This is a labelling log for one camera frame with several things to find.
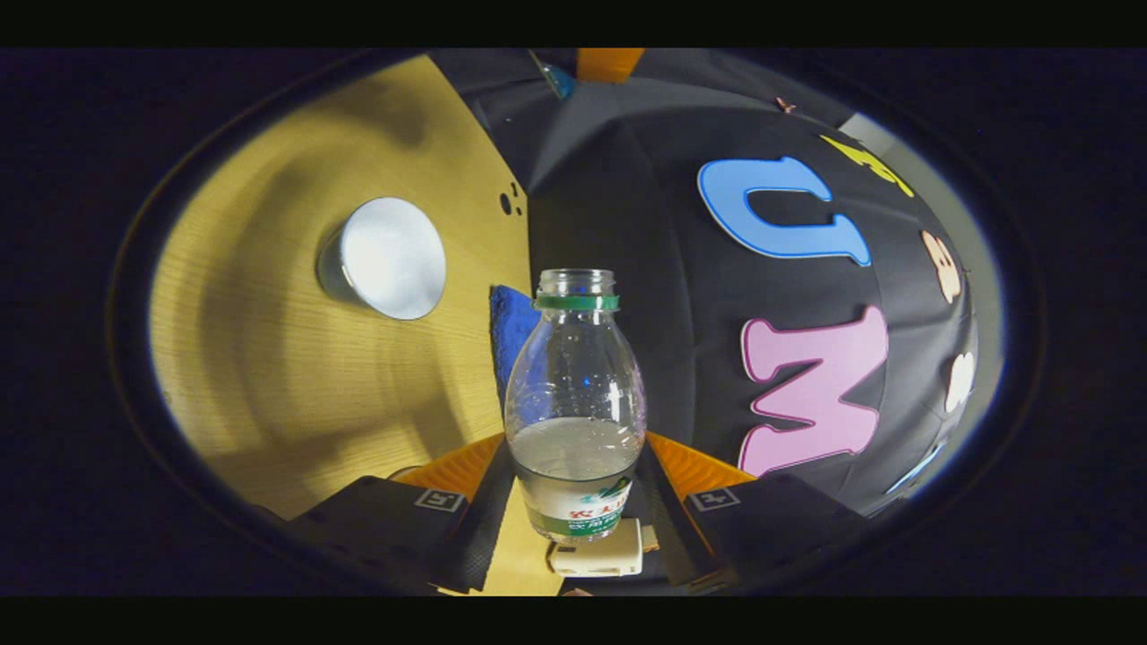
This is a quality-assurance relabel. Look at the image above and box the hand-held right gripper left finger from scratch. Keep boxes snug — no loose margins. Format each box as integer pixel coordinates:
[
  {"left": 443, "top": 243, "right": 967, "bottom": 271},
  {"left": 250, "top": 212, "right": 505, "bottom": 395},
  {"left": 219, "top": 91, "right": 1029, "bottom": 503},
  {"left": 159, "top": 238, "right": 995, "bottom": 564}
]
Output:
[{"left": 291, "top": 433, "right": 517, "bottom": 594}]

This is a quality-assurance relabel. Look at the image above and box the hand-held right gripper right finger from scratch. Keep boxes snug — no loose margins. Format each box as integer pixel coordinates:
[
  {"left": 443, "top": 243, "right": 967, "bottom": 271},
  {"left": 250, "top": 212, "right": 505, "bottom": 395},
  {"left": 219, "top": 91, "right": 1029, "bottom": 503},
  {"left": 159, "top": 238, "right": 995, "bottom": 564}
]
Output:
[{"left": 638, "top": 432, "right": 868, "bottom": 594}]

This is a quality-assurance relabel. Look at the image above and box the dark blue teacup lid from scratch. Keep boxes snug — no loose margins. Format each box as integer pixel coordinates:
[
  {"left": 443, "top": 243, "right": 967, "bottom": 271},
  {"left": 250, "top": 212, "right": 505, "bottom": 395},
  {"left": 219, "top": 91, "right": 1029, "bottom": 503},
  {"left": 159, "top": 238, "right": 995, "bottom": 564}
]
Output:
[{"left": 527, "top": 49, "right": 577, "bottom": 99}]

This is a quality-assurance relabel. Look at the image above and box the clear plastic water bottle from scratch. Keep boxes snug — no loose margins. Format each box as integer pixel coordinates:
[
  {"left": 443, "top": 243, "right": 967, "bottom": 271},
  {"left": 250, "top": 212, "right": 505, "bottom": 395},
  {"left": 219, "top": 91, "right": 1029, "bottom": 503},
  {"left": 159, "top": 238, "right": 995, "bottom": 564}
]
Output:
[{"left": 504, "top": 269, "right": 648, "bottom": 543}]

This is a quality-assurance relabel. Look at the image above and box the white teacup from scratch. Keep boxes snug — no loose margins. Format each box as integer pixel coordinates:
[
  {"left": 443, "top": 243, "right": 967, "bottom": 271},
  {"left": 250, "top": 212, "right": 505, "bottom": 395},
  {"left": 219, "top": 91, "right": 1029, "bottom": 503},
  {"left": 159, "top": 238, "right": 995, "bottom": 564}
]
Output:
[{"left": 315, "top": 197, "right": 447, "bottom": 321}]

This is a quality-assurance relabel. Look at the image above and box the white toaster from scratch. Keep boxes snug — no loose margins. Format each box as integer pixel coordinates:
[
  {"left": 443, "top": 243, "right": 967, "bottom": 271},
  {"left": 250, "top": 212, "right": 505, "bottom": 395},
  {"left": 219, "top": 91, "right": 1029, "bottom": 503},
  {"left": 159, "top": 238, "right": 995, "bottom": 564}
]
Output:
[{"left": 548, "top": 518, "right": 660, "bottom": 577}]

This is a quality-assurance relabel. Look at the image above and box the black backdrop cloth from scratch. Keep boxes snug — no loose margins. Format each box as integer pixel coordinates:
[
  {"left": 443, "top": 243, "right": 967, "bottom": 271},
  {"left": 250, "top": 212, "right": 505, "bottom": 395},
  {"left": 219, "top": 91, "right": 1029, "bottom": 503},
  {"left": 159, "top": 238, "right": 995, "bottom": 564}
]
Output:
[{"left": 430, "top": 48, "right": 982, "bottom": 520}]

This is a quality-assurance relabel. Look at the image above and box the blue towel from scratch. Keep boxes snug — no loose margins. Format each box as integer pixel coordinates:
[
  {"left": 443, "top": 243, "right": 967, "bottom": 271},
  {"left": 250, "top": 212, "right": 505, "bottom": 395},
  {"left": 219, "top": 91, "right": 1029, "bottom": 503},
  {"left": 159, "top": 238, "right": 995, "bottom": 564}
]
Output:
[{"left": 489, "top": 285, "right": 541, "bottom": 413}]

